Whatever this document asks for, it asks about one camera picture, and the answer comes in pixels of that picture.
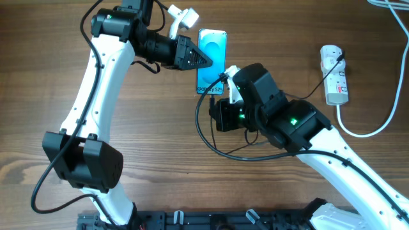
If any teal screen smartphone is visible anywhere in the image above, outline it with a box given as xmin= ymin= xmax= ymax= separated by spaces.
xmin=196 ymin=29 xmax=228 ymax=95

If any black USB-C charging cable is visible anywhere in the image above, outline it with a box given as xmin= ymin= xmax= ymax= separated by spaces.
xmin=209 ymin=52 xmax=346 ymax=156

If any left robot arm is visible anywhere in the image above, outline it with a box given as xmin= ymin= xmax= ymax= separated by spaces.
xmin=42 ymin=1 xmax=212 ymax=229

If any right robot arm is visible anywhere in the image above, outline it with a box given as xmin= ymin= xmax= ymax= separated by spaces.
xmin=211 ymin=63 xmax=408 ymax=229

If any white USB charger adapter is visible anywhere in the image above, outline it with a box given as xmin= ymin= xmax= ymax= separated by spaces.
xmin=321 ymin=57 xmax=346 ymax=74

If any white power strip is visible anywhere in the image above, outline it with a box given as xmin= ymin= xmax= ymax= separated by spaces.
xmin=320 ymin=45 xmax=348 ymax=105

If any white power strip cord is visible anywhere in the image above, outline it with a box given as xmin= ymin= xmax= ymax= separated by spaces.
xmin=335 ymin=0 xmax=409 ymax=139

